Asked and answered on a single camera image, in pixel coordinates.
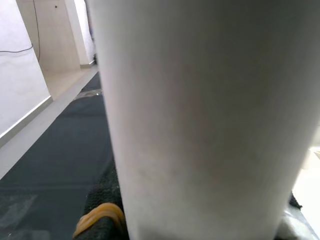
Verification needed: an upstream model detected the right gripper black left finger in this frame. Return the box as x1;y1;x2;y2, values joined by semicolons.
72;159;131;240

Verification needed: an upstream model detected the white plastic table leg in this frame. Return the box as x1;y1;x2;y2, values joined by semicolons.
86;0;320;240

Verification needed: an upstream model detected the black tablecloth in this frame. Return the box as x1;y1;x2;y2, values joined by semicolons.
0;72;121;240

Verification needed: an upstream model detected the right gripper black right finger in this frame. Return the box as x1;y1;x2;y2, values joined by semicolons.
276;191;320;240

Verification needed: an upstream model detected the black hanging wall cable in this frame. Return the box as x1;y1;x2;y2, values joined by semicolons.
0;0;42;62

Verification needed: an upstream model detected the tan rubber band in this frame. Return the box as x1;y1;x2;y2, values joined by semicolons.
72;202;126;239

